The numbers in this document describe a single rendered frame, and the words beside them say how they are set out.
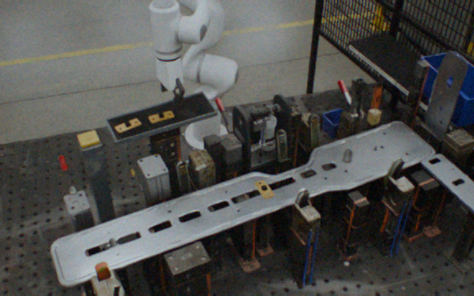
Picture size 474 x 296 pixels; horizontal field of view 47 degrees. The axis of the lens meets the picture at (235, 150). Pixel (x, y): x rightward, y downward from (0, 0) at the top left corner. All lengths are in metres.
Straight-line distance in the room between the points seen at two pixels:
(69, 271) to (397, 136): 1.26
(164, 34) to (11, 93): 2.86
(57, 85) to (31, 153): 1.75
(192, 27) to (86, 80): 2.79
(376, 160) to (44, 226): 1.29
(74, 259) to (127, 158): 0.83
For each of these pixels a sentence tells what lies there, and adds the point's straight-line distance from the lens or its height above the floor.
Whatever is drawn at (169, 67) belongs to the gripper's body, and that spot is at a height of 1.45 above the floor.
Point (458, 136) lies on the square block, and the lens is 2.12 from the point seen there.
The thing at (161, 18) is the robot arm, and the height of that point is 1.61.
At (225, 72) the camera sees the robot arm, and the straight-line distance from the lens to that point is 2.09.
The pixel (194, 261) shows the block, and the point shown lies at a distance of 1.62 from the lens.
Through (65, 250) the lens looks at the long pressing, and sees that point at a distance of 1.75.
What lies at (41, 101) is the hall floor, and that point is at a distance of 4.15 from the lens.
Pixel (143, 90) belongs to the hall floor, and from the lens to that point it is 4.08.
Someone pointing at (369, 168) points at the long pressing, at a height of 1.00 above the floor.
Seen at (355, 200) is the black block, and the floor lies 0.99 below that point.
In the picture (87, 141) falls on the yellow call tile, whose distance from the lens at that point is 1.85.
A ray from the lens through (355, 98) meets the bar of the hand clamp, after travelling 2.04.
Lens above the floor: 2.32
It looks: 42 degrees down
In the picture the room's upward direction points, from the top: straight up
